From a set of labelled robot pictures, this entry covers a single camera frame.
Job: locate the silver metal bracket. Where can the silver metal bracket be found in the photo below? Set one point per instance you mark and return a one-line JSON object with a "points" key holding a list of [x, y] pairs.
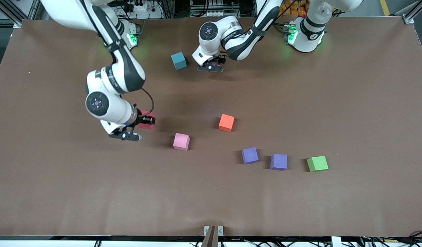
{"points": [[206, 230]]}

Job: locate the orange objects pile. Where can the orange objects pile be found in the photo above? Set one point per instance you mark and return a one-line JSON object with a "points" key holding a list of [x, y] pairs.
{"points": [[294, 8]]}

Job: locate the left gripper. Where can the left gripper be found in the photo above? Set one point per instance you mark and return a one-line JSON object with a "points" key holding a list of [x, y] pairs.
{"points": [[219, 59]]}

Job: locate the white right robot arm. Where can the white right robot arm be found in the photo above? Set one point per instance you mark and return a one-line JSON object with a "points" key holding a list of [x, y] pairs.
{"points": [[108, 80]]}

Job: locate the white power strip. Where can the white power strip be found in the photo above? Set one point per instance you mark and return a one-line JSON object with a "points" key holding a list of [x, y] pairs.
{"points": [[137, 7]]}

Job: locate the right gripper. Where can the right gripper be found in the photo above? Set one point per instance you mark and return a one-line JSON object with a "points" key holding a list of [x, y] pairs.
{"points": [[142, 120]]}

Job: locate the brown table mat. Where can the brown table mat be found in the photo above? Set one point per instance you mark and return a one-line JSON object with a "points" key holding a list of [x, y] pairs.
{"points": [[210, 192]]}

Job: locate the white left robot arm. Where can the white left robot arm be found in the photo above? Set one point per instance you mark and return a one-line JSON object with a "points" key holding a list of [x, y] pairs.
{"points": [[245, 44]]}

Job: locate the teal foam block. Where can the teal foam block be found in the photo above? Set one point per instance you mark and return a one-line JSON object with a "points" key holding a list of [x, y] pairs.
{"points": [[178, 61]]}

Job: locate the green foam block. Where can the green foam block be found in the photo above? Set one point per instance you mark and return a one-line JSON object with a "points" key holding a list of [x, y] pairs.
{"points": [[317, 164]]}

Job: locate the light pink foam block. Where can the light pink foam block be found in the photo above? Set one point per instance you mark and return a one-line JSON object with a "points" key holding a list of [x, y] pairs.
{"points": [[181, 141]]}

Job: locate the orange foam block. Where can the orange foam block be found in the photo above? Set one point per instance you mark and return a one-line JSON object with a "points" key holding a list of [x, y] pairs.
{"points": [[226, 122]]}

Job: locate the red foam block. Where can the red foam block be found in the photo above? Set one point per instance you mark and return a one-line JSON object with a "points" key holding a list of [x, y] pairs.
{"points": [[146, 126]]}

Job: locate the purple foam block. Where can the purple foam block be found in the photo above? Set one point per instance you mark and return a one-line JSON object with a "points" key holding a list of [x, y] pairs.
{"points": [[250, 155], [278, 162]]}

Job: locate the aluminium frame post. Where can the aluminium frame post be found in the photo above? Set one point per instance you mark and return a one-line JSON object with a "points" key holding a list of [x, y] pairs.
{"points": [[17, 13], [411, 17]]}

